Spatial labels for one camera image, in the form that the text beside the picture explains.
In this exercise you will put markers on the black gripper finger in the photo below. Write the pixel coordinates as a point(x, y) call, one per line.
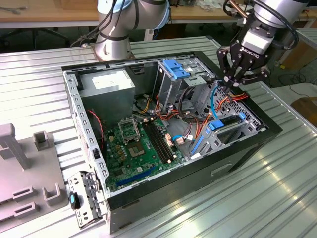
point(257, 75)
point(225, 62)

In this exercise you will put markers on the hard disk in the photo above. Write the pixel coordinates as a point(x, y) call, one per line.
point(216, 124)

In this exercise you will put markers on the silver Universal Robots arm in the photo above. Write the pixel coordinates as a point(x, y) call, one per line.
point(111, 47)

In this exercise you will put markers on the metal disk bay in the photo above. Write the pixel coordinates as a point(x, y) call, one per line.
point(251, 125)

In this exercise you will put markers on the brown cardboard box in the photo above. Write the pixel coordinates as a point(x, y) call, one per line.
point(301, 57)
point(307, 109)

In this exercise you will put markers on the blue plastic drive latch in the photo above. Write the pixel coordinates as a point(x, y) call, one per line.
point(173, 69)

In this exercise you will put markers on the grey metal drive cage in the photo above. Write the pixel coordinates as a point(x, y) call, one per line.
point(169, 89)

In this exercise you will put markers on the black RAM slot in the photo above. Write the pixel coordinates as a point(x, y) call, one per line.
point(154, 142)
point(161, 141)

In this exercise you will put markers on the grey power supply unit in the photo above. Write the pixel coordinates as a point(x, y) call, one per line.
point(109, 104)

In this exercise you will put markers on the black PC case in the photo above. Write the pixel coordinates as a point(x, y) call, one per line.
point(173, 196)

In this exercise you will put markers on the green motherboard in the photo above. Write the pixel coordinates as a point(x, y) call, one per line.
point(123, 164)

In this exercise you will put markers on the blue expansion slot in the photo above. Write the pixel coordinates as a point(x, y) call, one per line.
point(136, 176)

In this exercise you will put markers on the wooden desk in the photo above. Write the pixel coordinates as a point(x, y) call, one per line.
point(49, 15)

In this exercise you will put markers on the grey parts rack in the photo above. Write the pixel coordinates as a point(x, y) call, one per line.
point(32, 173)

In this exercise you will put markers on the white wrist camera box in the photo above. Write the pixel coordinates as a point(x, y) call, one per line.
point(257, 39)

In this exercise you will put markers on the aluminium profile frame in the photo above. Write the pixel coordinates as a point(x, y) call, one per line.
point(307, 33)

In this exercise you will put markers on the metal slot cover bracket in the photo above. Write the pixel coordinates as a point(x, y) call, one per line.
point(74, 181)

